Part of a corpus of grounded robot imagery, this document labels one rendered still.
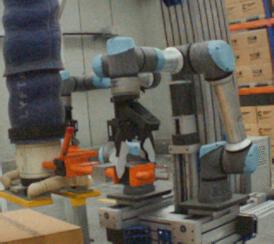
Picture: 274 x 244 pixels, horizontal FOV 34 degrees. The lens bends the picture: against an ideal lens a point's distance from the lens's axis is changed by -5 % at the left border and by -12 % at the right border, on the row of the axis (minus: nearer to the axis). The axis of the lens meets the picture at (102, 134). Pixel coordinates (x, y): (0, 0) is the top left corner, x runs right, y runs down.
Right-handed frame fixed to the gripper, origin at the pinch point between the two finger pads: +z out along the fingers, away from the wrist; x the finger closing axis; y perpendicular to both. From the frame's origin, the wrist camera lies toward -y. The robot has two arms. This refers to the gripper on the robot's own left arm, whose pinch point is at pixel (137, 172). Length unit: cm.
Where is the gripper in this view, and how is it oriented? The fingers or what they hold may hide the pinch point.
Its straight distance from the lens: 125.4
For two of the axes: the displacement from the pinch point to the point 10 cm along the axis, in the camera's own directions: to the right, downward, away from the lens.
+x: -8.6, 1.1, -5.0
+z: 0.9, 9.9, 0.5
